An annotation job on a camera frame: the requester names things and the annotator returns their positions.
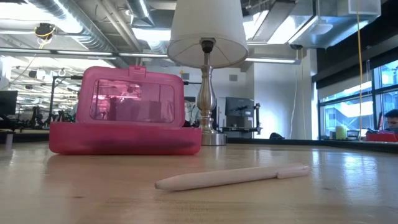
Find white pen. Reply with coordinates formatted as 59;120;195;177
154;162;311;192

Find pink plastic supply box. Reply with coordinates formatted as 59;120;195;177
49;64;203;156

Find white shade silver table lamp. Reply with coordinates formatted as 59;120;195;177
167;0;249;146

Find black 3D printer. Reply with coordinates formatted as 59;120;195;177
220;96;262;135

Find ceiling light strip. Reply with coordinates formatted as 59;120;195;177
244;57;302;65
0;46;170;60

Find pale green cylinder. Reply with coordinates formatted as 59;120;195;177
335;125;348;141

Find red bin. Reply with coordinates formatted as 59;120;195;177
365;130;398;143

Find black monitor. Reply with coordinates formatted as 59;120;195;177
0;90;19;116

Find person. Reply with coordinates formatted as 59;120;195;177
383;108;398;132

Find silver round air duct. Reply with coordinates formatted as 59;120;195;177
27;0;141;54

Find silver rectangular air duct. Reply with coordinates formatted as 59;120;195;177
248;0;382;50

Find black background rig frame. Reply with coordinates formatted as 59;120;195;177
49;75;85;124

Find yellow hanging cord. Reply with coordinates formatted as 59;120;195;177
356;0;364;141

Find black yellow cord reel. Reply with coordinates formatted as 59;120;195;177
34;22;57;40

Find white post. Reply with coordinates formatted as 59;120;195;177
4;130;14;151

